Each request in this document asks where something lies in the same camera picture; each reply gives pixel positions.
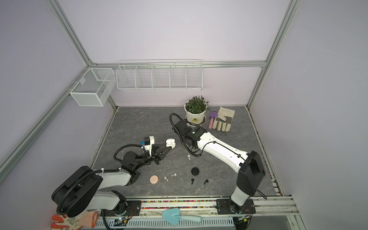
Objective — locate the teal garden trowel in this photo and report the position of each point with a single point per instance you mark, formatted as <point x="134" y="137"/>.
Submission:
<point x="173" y="216"/>

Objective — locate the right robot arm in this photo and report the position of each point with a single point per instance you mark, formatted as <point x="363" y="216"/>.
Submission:
<point x="248" y="166"/>

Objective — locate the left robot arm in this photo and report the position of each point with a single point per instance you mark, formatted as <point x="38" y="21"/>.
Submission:
<point x="83" y="190"/>

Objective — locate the long white wire basket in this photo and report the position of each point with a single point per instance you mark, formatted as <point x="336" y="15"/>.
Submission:
<point x="160" y="74"/>

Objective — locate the black earbud charging case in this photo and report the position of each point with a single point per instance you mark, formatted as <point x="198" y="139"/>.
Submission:
<point x="195" y="171"/>

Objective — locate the potted green plant white pot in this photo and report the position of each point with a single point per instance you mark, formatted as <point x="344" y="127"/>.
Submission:
<point x="196" y="108"/>

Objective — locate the white plant saucer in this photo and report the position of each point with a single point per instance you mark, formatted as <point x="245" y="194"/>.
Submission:
<point x="193" y="123"/>

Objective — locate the pink earbud charging case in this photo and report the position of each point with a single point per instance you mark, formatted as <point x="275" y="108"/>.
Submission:
<point x="154" y="179"/>

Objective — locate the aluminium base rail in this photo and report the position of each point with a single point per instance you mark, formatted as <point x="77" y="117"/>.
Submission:
<point x="201" y="206"/>

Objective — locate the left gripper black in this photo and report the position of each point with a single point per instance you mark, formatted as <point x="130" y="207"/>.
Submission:
<point x="155" y="156"/>

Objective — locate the white earbud charging case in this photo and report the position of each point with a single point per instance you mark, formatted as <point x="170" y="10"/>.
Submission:
<point x="170" y="143"/>

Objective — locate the purple pink garden trowel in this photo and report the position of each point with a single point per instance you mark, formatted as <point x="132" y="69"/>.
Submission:
<point x="212" y="115"/>

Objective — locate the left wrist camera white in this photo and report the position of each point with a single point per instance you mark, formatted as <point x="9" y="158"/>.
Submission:
<point x="147" y="144"/>

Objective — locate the white mesh box basket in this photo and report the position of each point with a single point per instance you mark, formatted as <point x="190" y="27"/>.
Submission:
<point x="94" y="87"/>

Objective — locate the orange white work glove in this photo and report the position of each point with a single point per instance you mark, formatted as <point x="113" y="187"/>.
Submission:
<point x="63" y="222"/>

